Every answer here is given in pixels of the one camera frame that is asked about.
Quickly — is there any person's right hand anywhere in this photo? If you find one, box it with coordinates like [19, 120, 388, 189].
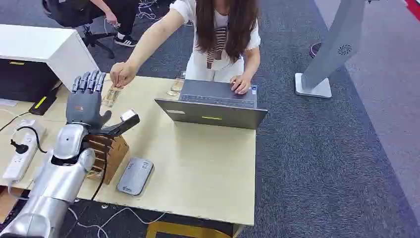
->
[109, 62, 139, 89]

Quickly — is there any white power strip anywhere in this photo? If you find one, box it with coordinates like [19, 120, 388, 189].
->
[2, 119, 47, 183]

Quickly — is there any black box with yellow label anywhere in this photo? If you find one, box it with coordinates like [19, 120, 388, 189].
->
[28, 81, 63, 117]

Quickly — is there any black plug with cable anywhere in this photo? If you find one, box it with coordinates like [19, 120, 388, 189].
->
[9, 126, 49, 155]

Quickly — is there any clear drinking glass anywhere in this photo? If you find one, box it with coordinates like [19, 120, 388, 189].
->
[166, 71, 187, 97]

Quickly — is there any pale wooden desk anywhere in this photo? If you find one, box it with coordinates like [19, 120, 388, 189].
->
[0, 75, 257, 227]

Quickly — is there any seated person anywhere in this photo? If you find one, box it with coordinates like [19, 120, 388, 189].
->
[42, 0, 141, 48]

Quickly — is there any white floor cable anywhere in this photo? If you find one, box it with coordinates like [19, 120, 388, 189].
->
[67, 206, 167, 238]

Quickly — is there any person at laptop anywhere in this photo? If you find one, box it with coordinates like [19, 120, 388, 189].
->
[109, 0, 262, 96]

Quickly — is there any brown cardboard box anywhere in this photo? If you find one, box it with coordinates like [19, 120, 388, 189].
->
[0, 186, 24, 225]

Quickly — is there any grey flat card reader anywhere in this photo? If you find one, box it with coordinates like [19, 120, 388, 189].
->
[116, 157, 155, 197]

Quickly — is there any white cabinet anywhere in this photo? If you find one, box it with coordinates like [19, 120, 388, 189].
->
[0, 24, 100, 103]

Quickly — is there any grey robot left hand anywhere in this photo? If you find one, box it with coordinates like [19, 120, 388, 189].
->
[65, 69, 112, 130]

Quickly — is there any wooden card box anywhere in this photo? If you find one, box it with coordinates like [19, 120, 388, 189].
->
[82, 132, 130, 185]

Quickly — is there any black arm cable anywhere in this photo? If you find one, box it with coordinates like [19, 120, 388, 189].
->
[64, 157, 109, 238]

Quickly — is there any grey open laptop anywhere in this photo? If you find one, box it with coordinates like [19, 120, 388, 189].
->
[154, 78, 268, 131]

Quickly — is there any yellow wooden frame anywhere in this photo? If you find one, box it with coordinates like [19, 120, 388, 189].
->
[146, 221, 244, 238]

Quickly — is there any person's left hand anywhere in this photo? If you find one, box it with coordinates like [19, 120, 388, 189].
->
[229, 74, 252, 96]

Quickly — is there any black office chair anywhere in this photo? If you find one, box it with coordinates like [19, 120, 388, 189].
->
[80, 25, 118, 60]

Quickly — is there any white cable tangle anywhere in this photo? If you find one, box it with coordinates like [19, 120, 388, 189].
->
[135, 0, 194, 28]

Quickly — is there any grey white floor stand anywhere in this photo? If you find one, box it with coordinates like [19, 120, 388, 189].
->
[294, 0, 368, 100]

